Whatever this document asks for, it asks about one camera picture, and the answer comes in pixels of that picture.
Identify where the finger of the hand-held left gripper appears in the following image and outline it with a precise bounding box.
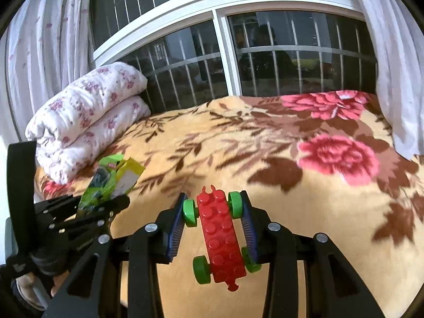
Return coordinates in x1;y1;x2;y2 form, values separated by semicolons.
50;194;131;241
33;195;82;219

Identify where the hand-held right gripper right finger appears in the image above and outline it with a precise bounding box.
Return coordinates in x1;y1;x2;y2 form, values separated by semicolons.
239;190;386;318

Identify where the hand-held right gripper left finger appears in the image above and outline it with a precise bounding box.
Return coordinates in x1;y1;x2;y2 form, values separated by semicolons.
41;192;189;318

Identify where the green snack wrapper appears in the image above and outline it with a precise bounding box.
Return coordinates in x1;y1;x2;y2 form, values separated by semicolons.
78;153;146;213

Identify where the red toy block car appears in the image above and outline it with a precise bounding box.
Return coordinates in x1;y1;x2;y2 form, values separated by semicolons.
183;185;262;293

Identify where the person's left hand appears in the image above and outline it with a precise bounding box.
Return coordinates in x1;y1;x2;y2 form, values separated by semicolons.
15;269;69;305

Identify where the floral fleece blanket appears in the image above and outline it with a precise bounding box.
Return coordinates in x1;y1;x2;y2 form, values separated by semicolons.
33;89;424;318

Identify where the folded white floral quilt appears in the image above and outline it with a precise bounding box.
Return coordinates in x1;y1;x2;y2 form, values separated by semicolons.
25;61;151;186

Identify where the white floral curtain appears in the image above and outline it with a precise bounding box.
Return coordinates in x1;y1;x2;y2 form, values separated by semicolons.
0;0;96;143

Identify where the white framed barred window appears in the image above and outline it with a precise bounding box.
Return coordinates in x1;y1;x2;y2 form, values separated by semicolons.
89;0;378;115

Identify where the plain white curtain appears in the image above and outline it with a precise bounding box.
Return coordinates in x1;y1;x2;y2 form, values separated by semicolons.
344;0;424;160

